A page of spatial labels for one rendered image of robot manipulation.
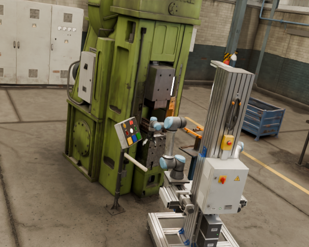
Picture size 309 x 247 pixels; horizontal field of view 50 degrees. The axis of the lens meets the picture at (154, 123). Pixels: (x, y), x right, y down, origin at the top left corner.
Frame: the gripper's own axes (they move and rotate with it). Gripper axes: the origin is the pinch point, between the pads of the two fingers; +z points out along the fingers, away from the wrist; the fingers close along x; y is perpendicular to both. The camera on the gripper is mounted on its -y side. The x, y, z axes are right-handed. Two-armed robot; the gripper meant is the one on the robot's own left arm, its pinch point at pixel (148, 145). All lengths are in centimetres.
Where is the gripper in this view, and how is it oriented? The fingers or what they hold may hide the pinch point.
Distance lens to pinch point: 381.7
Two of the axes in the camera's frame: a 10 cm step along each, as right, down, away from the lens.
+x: 9.6, 0.5, 2.8
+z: -1.5, 9.3, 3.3
